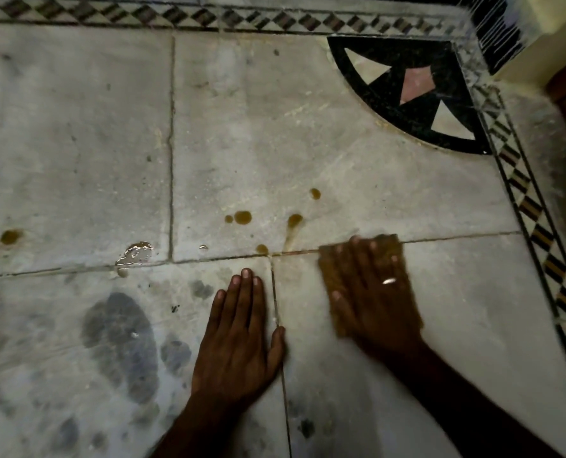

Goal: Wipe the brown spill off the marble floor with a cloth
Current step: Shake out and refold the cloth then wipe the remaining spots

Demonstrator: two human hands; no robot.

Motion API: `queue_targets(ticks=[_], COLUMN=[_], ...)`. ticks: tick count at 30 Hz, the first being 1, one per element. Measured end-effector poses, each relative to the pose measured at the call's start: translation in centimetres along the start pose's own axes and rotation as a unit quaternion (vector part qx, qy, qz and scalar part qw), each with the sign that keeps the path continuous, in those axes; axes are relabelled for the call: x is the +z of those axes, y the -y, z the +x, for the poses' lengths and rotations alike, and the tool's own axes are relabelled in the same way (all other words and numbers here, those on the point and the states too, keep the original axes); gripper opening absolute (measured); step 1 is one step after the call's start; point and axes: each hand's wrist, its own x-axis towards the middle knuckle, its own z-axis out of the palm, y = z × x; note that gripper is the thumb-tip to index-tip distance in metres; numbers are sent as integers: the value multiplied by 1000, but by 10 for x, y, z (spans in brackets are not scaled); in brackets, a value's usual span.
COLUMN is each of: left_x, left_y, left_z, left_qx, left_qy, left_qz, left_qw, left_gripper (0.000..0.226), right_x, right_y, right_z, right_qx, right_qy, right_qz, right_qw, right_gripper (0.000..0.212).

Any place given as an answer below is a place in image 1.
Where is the person's left hand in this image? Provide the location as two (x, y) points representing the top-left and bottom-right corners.
(190, 268), (287, 411)

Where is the person's right hand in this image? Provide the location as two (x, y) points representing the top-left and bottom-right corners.
(330, 235), (427, 364)

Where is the yellow-brown patterned cloth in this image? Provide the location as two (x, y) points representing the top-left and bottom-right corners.
(318, 233), (425, 340)

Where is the person's right forearm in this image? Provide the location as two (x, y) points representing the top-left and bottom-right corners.
(385, 340), (565, 458)

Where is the black skirting board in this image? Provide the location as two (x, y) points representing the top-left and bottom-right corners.
(321, 0), (528, 76)

